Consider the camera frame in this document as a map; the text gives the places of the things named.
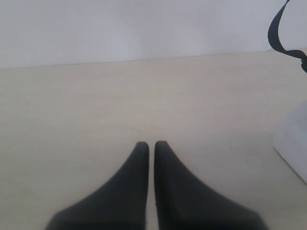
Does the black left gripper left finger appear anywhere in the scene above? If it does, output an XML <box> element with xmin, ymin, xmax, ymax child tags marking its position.
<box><xmin>46</xmin><ymin>142</ymin><xmax>149</xmax><ymax>230</ymax></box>

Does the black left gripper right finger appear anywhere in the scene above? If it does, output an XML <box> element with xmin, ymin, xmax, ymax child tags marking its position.
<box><xmin>154</xmin><ymin>141</ymin><xmax>268</xmax><ymax>230</ymax></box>

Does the white mannequin head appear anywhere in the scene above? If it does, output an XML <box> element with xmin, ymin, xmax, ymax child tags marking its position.
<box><xmin>273</xmin><ymin>102</ymin><xmax>307</xmax><ymax>182</ymax></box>

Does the black helmet with tinted visor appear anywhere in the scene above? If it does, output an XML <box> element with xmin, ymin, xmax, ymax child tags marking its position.
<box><xmin>267</xmin><ymin>0</ymin><xmax>307</xmax><ymax>73</ymax></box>

